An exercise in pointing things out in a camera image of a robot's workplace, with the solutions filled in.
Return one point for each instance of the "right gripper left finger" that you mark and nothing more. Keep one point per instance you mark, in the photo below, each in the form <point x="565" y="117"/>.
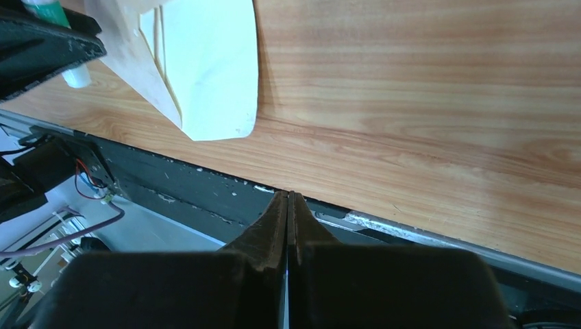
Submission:
<point x="238" y="286"/>

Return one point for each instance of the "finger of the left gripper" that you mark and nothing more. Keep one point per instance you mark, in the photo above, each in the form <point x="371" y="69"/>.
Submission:
<point x="34" y="49"/>

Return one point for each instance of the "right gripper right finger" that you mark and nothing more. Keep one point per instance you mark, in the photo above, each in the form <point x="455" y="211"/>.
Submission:
<point x="337" y="285"/>

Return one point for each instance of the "cream paper envelope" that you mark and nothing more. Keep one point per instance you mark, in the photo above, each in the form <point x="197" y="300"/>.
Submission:
<point x="196" y="62"/>

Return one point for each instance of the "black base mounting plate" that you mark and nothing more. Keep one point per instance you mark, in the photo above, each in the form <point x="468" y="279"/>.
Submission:
<point x="222" y="206"/>

